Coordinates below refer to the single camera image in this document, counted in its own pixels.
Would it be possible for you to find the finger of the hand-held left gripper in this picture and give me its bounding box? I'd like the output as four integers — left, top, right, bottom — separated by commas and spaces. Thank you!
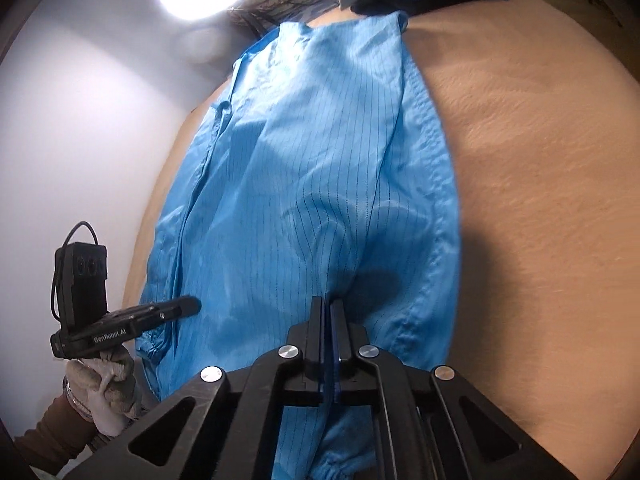
150, 296, 202, 323

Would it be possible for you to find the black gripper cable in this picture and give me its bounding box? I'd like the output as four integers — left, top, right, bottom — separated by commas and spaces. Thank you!
49, 222, 99, 321

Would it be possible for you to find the person's left hand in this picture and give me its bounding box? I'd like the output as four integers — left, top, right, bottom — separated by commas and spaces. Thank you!
65, 345, 138, 436

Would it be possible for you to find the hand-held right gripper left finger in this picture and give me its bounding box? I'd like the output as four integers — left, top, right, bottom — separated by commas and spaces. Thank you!
65, 296, 331, 480

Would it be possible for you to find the person's left forearm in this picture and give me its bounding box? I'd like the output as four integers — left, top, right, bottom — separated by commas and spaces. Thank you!
12, 392, 101, 480

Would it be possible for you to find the light blue jacket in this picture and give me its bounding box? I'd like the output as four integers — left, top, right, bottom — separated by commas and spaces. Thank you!
136, 10, 462, 480

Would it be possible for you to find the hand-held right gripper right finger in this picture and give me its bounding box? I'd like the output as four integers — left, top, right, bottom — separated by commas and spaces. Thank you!
327, 298, 578, 480

